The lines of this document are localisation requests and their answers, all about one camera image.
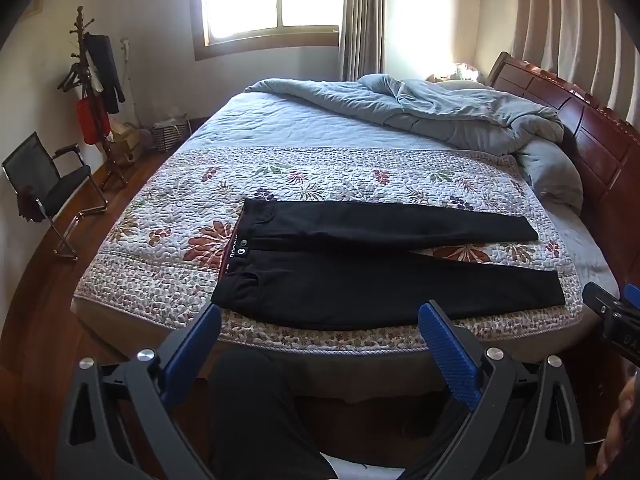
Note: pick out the cardboard box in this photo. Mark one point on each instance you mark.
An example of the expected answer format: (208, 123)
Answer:
(125, 142)

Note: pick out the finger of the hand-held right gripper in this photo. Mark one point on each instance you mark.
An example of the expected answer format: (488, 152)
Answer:
(602, 300)

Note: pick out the person's right hand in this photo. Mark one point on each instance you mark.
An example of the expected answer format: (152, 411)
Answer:
(622, 425)

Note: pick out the blue-grey comforter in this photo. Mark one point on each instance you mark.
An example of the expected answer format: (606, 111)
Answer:
(450, 110)

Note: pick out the black hanging garment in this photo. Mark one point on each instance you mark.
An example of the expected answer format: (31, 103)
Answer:
(106, 70)

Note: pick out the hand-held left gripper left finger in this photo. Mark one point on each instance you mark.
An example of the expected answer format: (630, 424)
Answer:
(192, 347)

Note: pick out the black office chair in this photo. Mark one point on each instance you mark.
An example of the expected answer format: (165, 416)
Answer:
(55, 182)

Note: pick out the beige pleated curtain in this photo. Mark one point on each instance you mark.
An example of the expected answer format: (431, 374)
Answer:
(565, 25)

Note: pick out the black pants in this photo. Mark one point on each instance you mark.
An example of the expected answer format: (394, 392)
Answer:
(350, 280)

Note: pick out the wooden coat rack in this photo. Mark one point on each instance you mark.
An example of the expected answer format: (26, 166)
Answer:
(80, 55)

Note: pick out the person's left leg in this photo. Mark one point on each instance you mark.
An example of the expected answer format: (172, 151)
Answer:
(260, 410)

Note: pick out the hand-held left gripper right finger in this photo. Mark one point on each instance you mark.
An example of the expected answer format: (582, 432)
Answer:
(447, 347)

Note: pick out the floral quilted bedspread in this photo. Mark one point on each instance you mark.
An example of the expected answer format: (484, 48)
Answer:
(310, 175)

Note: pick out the grey curtain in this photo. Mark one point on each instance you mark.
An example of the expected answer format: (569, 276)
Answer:
(362, 20)

